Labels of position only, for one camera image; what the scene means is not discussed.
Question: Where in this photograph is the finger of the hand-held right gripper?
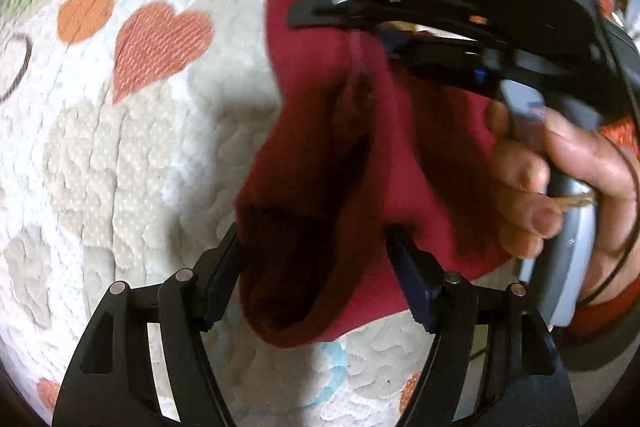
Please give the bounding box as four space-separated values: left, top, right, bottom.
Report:
287 0 488 30
380 26 503 100

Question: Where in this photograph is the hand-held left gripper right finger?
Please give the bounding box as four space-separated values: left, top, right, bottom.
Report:
385 226 581 427

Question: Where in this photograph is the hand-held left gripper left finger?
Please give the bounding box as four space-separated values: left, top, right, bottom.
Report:
51 222 246 427

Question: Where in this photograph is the dark red sweater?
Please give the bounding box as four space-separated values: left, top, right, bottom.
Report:
235 0 521 349

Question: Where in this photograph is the person's right hand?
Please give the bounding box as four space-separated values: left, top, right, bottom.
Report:
486 99 640 308

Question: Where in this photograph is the quilted patchwork blanket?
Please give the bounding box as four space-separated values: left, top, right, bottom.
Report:
0 0 551 427

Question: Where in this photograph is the orange floral cloth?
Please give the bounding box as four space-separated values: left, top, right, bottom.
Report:
535 0 640 148

